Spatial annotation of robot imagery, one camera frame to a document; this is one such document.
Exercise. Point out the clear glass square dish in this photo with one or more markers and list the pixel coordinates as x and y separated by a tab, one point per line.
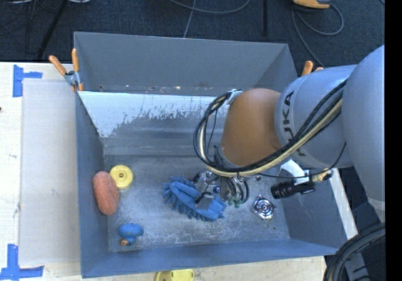
264	208

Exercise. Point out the yellow plastic cup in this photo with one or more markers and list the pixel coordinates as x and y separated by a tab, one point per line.
122	176

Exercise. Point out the blue toy duck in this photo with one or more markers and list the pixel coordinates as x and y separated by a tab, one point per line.
129	231

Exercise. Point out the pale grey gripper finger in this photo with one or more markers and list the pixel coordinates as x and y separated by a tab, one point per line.
205	202

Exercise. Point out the black cylinder on white bracket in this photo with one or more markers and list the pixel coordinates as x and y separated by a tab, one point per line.
284	189

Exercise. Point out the grey metal bin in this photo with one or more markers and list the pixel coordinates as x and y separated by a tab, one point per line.
176	66

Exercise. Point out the yellow round plastic piece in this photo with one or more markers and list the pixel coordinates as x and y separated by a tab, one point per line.
174	275

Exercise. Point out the blue fluffy cloth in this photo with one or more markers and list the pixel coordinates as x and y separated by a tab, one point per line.
182	193

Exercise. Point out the pale wood flat board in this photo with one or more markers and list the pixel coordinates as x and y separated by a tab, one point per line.
47	163

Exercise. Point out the orange-brown oval sponge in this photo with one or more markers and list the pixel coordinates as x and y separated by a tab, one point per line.
106	193

